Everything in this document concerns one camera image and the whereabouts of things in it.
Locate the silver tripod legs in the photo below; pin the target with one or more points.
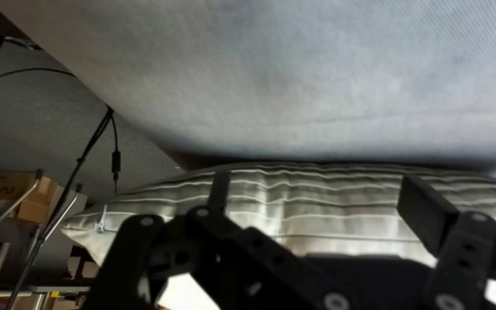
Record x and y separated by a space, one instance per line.
52 225

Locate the white pleated cushion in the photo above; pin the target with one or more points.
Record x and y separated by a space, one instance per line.
327 212

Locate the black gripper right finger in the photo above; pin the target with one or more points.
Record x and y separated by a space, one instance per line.
425 215

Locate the grey fabric couch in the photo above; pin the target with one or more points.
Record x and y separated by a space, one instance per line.
317 69

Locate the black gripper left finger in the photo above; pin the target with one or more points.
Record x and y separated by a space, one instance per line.
219 193

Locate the brown cardboard box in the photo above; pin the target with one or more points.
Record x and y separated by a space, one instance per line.
34 200

